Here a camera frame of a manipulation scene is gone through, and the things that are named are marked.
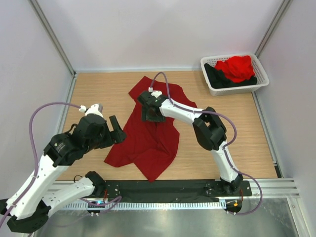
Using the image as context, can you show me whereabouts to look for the aluminium front frame rail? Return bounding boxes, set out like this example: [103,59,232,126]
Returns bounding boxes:
[48,178,300,198]

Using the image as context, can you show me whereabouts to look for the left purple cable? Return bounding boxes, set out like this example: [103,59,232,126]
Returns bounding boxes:
[0,102,123,228]

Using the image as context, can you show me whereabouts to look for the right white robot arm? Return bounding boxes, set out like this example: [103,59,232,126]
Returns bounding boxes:
[137,91,243,196]

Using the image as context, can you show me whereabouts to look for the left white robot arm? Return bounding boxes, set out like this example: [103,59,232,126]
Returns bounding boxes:
[0,104,126,234]

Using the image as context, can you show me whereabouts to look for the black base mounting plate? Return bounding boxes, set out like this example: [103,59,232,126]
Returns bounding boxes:
[88,179,252,203]

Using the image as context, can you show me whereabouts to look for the bright red shirt in basket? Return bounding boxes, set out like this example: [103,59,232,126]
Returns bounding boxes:
[215,55,257,85]

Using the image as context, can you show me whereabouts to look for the white plastic basket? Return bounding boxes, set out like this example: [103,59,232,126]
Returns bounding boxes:
[200,53,270,96]

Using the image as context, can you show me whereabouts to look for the purple cable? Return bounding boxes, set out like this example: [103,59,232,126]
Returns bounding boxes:
[148,72,263,218]
[0,102,123,228]

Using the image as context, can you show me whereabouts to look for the aluminium corner post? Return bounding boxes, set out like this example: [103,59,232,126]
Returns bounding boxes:
[29,0,77,76]
[255,0,293,58]

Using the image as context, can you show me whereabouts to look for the white slotted cable duct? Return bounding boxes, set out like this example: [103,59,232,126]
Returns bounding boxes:
[61,199,226,211]

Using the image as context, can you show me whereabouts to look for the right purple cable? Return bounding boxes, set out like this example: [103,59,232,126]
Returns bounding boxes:
[148,72,263,218]

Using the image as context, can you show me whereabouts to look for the dark red t-shirt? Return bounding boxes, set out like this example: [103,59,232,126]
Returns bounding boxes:
[103,76,198,183]

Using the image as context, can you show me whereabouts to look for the left aluminium corner post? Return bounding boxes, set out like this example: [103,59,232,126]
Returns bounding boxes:
[29,0,77,76]

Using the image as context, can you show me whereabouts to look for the right aluminium corner post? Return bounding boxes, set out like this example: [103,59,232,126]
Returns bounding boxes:
[255,0,293,58]

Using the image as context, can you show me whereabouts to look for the black shirt in basket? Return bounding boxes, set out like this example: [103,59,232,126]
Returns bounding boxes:
[204,63,257,89]

